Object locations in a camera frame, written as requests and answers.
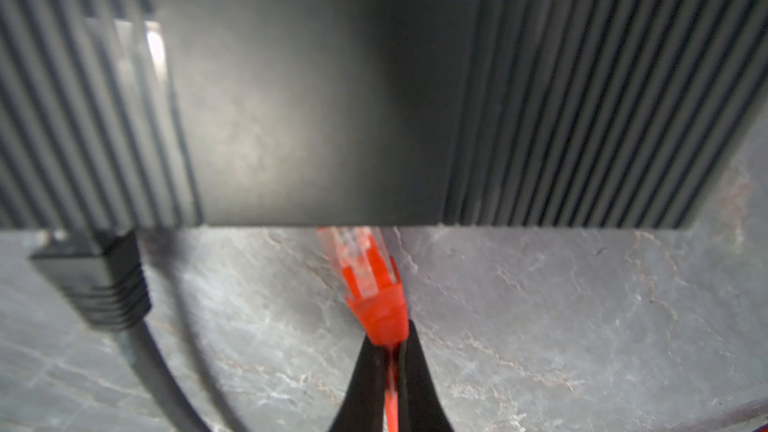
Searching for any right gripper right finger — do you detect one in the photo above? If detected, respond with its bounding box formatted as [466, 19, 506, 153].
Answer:
[397, 320, 454, 432]

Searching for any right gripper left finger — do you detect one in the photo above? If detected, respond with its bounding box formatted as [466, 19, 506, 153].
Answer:
[328, 337, 387, 432]

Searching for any red ethernet cable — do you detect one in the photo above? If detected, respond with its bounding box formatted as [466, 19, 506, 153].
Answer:
[316, 225, 412, 432]

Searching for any black ethernet cable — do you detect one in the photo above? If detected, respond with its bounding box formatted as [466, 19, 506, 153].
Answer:
[28, 229, 211, 432]

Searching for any black ribbed network switch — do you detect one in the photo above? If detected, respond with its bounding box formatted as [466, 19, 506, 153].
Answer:
[1, 0, 767, 231]

